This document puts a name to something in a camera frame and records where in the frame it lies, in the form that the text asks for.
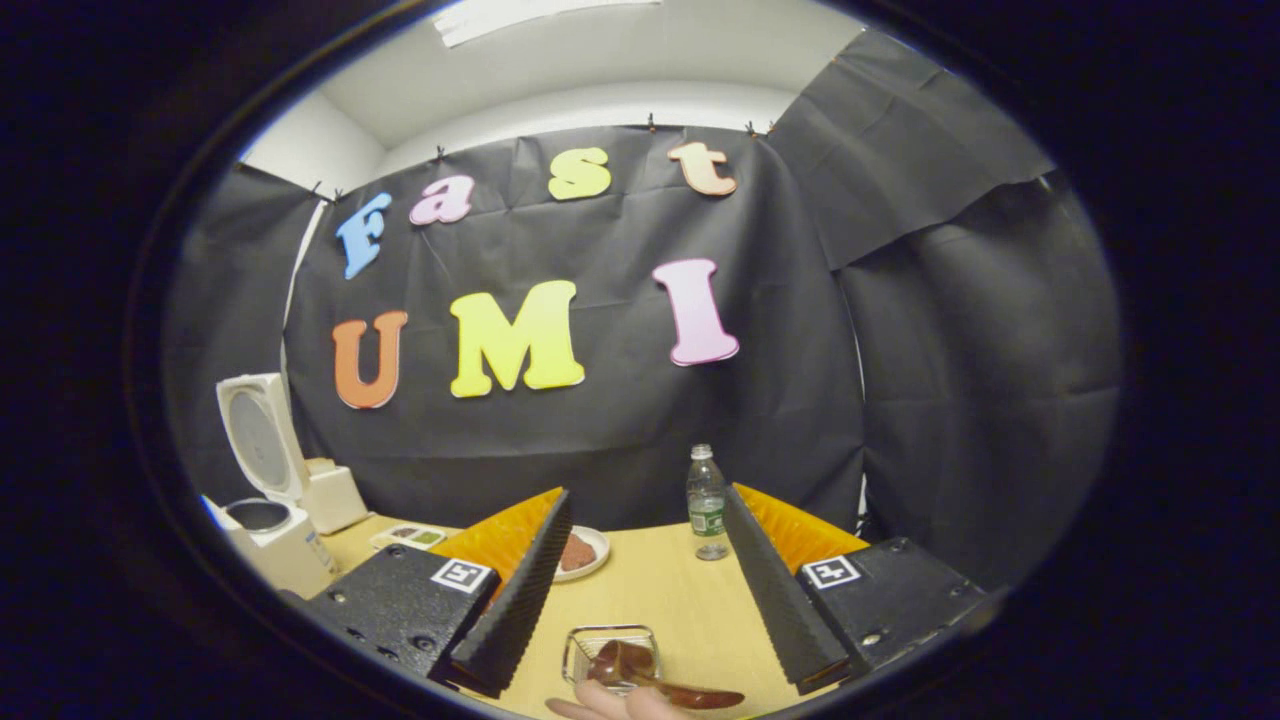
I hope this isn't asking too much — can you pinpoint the black backdrop cloth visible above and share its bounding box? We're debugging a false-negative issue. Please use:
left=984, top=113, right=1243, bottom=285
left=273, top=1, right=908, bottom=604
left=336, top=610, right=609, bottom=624
left=165, top=30, right=1126, bottom=591

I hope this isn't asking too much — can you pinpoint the white rice cooker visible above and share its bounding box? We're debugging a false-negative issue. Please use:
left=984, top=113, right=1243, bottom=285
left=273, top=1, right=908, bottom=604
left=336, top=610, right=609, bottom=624
left=200, top=373, right=338, bottom=601

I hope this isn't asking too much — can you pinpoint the brown wooden spoon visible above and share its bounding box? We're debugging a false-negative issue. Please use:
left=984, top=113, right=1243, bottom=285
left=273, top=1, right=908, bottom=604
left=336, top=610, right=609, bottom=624
left=586, top=640, right=746, bottom=711

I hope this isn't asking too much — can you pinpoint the white toaster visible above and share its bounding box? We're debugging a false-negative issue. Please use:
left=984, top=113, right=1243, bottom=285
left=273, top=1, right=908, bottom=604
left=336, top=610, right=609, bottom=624
left=303, top=458, right=369, bottom=535

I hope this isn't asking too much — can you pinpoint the clear wire chopstick holder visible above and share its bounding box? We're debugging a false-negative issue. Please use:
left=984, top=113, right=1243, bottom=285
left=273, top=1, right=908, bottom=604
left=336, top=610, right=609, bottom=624
left=562, top=625, right=661, bottom=696

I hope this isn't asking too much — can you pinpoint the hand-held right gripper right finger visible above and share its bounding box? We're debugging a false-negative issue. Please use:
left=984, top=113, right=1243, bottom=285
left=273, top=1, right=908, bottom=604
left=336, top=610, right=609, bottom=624
left=722, top=483, right=1001, bottom=696

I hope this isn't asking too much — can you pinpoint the green label water bottle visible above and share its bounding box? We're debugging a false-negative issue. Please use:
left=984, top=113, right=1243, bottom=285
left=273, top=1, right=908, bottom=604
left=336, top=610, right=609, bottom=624
left=686, top=444, right=731, bottom=562

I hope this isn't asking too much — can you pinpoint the white divided grain dish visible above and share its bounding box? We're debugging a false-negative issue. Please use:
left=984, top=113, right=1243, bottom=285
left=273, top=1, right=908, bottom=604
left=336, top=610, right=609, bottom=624
left=368, top=523, right=449, bottom=553

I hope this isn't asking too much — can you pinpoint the large ceiling light panel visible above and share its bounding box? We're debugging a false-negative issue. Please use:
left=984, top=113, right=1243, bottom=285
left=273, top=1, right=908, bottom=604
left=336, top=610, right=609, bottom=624
left=432, top=0, right=663, bottom=49

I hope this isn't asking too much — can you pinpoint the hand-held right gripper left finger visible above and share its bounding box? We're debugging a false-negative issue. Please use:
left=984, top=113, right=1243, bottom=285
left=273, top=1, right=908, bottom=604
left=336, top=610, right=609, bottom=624
left=300, top=487, right=574, bottom=699

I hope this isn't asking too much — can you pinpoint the white round plate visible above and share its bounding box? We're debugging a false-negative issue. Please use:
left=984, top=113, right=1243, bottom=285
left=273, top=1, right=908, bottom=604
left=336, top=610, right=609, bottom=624
left=555, top=525, right=611, bottom=583

